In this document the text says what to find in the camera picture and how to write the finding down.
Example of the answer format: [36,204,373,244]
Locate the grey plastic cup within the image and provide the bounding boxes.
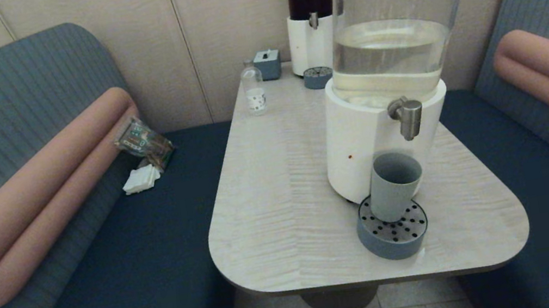
[362,148,430,225]

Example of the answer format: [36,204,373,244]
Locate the steel water dispenser tap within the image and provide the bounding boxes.
[385,94,428,144]

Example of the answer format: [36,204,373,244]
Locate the clear glass bottle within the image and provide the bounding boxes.
[238,58,269,118]

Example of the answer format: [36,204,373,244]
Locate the small blue perforated drip tray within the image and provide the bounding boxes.
[302,64,335,92]

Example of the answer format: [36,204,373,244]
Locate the clear water dispenser white base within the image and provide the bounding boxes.
[300,0,515,210]

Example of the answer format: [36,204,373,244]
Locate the blue-grey tissue box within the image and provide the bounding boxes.
[252,47,285,83]

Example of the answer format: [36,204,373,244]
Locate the dark juice dispenser white base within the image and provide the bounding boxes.
[281,0,353,79]

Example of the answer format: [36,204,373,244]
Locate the clear snack packet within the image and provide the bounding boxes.
[110,110,179,179]

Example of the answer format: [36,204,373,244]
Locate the white paper napkins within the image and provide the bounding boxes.
[119,163,164,196]

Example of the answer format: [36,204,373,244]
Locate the large blue perforated drip tray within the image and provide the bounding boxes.
[351,187,434,266]

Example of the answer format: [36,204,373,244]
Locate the round table pedestal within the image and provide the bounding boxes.
[299,280,382,308]

